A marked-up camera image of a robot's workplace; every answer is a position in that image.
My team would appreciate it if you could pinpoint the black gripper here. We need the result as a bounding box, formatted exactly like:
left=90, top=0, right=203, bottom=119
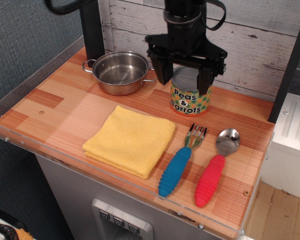
left=145, top=17, right=227, bottom=95

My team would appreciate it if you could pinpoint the yellow towel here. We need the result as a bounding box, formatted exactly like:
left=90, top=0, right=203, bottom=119
left=82, top=105, right=175, bottom=179

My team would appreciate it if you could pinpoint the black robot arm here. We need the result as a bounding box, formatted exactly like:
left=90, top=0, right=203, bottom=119
left=145, top=0, right=227, bottom=95

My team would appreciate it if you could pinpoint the peas and carrots can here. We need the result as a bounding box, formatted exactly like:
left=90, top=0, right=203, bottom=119
left=170, top=66, right=213, bottom=117

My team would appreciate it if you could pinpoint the small steel pot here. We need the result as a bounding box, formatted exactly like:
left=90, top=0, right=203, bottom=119
left=82, top=51, right=157, bottom=96

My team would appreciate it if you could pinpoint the white cabinet at right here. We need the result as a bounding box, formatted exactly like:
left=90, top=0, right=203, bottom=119
left=260, top=93, right=300, bottom=198

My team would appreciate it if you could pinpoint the grey toy fridge cabinet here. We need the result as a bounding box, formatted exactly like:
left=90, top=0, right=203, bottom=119
left=36, top=155, right=217, bottom=240

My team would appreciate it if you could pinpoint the clear acrylic table guard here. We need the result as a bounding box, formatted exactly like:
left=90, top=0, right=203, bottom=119
left=0, top=38, right=274, bottom=240

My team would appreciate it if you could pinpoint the orange object bottom left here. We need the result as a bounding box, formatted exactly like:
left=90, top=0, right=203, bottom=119
left=15, top=228, right=34, bottom=240

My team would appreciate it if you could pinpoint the blue handled fork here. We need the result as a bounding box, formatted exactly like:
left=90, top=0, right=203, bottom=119
left=158, top=123, right=208, bottom=197

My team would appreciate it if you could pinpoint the red handled spoon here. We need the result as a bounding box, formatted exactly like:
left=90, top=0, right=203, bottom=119
left=194, top=128, right=240, bottom=207

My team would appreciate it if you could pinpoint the black vertical post left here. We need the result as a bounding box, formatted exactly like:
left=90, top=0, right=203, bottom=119
left=80, top=0, right=105, bottom=60

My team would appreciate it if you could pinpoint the black vertical post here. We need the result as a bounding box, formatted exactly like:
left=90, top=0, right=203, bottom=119
left=80, top=0, right=105, bottom=60
left=268, top=30, right=300, bottom=124

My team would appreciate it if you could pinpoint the black vertical post right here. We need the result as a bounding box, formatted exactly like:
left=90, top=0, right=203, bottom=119
left=268, top=30, right=300, bottom=124

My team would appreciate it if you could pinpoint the black braided cable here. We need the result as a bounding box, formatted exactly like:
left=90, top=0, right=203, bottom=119
left=44, top=0, right=95, bottom=16

